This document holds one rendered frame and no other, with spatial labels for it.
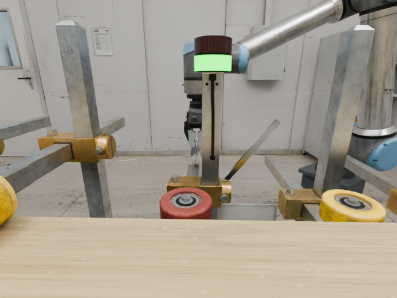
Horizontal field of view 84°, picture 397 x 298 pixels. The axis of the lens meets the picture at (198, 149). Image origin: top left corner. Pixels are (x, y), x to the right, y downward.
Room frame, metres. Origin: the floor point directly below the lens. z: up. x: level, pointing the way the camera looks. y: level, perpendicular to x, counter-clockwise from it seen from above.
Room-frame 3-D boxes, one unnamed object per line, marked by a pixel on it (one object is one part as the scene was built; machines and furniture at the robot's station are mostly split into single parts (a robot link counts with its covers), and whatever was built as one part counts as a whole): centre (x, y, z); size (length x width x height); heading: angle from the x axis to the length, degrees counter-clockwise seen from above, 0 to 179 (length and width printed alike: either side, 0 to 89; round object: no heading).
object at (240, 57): (0.82, -0.11, 1.14); 0.12 x 0.12 x 0.09; 9
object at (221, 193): (0.43, 0.00, 0.85); 0.13 x 0.06 x 0.05; 88
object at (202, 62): (0.38, -0.02, 1.11); 0.06 x 0.06 x 0.02
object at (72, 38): (0.43, 0.23, 0.94); 0.03 x 0.03 x 0.48; 88
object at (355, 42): (0.42, -0.27, 0.93); 0.03 x 0.03 x 0.48; 88
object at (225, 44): (0.38, -0.02, 1.13); 0.06 x 0.06 x 0.02
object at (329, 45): (2.84, -1.99, 0.78); 0.90 x 0.45 x 1.55; 92
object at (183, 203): (0.29, 0.02, 0.85); 0.08 x 0.08 x 0.11
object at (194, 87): (0.79, 0.01, 1.05); 0.10 x 0.09 x 0.05; 88
